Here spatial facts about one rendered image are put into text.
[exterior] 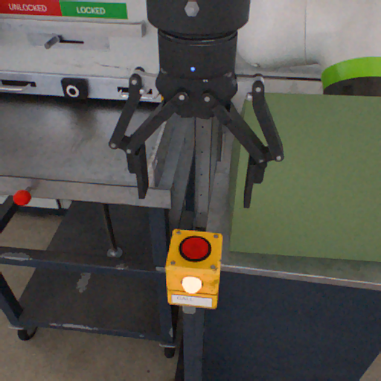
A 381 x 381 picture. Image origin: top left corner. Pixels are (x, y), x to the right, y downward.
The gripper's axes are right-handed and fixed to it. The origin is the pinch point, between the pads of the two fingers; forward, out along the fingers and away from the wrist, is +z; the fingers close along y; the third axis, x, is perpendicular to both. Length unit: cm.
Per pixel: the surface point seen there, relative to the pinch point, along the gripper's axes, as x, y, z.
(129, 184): -19.6, 15.5, 17.4
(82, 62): -53, 35, 6
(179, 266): 3.3, 1.7, 12.0
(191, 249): 0.6, 0.3, 11.4
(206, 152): -87, 4, 56
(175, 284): 3.8, 2.3, 16.0
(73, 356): -19, 45, 102
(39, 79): -52, 47, 11
